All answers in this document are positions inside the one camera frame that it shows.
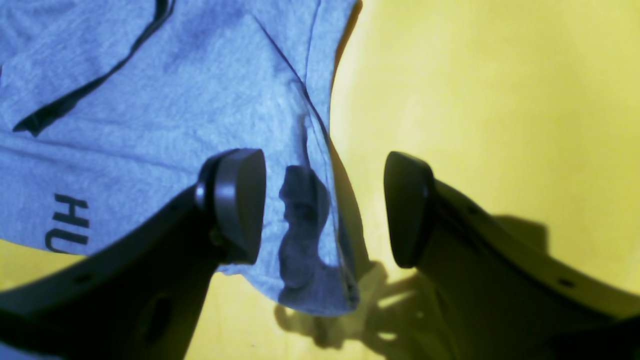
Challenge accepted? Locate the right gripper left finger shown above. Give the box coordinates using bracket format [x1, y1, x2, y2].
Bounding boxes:
[0, 148, 266, 360]

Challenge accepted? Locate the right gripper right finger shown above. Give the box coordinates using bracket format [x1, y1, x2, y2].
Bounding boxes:
[384, 152, 640, 360]

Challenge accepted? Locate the grey t-shirt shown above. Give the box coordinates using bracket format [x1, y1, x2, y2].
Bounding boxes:
[0, 0, 359, 316]

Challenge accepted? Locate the yellow table cloth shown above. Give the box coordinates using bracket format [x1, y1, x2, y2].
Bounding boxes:
[1, 0, 639, 360]

